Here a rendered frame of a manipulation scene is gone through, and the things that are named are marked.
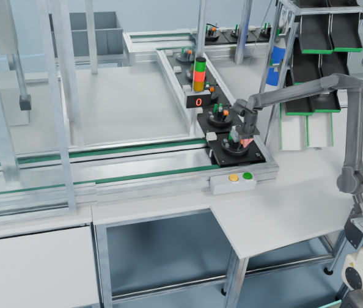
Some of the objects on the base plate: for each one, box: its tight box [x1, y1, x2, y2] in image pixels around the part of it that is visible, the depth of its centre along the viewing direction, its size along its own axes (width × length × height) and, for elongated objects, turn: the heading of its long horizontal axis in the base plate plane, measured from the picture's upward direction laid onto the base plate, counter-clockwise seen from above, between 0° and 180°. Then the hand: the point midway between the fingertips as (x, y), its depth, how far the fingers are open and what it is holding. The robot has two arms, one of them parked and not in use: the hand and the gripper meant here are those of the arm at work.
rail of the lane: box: [95, 161, 280, 207], centre depth 199 cm, size 6×89×11 cm, turn 100°
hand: (244, 145), depth 200 cm, fingers closed
